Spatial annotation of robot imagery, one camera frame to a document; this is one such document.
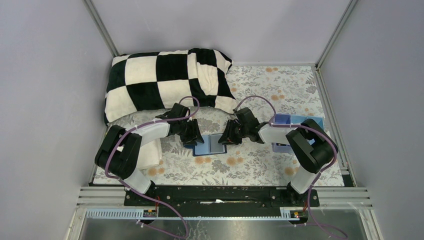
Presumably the floral patterned bed sheet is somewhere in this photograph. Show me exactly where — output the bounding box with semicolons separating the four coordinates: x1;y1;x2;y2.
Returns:
93;65;345;188

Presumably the purple cable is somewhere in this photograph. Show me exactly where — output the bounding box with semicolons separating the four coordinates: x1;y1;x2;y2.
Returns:
233;95;349;240
104;96;201;240

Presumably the blue leather card holder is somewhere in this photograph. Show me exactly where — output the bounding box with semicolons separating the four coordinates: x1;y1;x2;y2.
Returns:
184;133;228;157

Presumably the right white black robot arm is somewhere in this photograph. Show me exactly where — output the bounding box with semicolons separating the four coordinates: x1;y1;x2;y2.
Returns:
218;107;339;195

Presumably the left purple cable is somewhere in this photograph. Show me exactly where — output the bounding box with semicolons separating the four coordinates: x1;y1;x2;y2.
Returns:
104;96;201;240

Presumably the blue plastic compartment tray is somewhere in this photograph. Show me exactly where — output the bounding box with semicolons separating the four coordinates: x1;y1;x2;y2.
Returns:
271;113;325;154

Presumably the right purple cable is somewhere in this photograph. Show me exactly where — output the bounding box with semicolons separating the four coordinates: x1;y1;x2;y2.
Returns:
233;95;349;240

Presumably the slotted grey cable duct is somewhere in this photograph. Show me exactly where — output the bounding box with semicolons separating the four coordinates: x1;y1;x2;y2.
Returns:
86;206;304;221

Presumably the black white checkered pillow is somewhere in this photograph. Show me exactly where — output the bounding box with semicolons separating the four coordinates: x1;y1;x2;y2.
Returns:
103;48;238;125

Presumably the folded white towel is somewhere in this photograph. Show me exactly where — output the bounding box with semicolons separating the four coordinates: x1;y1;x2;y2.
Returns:
115;123;162;175

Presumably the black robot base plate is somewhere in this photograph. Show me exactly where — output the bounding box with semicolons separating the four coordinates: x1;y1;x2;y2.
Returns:
124;185;320;218

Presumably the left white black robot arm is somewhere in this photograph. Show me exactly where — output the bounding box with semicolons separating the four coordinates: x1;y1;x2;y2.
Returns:
94;103;204;194

